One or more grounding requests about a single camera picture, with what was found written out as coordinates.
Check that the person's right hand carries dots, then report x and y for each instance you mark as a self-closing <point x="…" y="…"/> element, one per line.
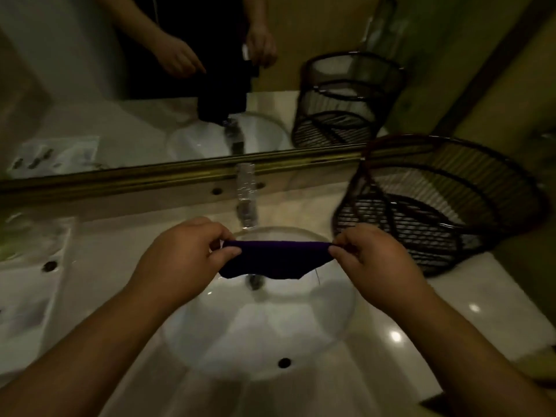
<point x="378" y="269"/>

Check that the person's left hand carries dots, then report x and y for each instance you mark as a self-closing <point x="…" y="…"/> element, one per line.
<point x="178" y="260"/>

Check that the person's right thumb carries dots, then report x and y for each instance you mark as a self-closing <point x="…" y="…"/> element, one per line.
<point x="343" y="259"/>

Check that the person's left thumb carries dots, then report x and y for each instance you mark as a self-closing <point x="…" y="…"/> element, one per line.
<point x="226" y="256"/>

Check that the dark purple cloth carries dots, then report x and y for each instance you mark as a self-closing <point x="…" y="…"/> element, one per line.
<point x="278" y="258"/>

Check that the person's right forearm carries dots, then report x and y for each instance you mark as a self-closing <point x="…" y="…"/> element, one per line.
<point x="469" y="364"/>

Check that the person's left forearm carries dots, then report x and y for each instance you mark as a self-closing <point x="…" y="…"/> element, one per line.
<point x="82" y="356"/>

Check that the chrome faucet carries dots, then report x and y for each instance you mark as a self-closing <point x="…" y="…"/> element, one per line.
<point x="246" y="195"/>

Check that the white sink basin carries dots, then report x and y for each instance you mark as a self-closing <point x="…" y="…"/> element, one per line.
<point x="260" y="330"/>

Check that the wall mirror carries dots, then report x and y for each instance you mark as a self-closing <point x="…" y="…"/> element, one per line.
<point x="130" y="82"/>

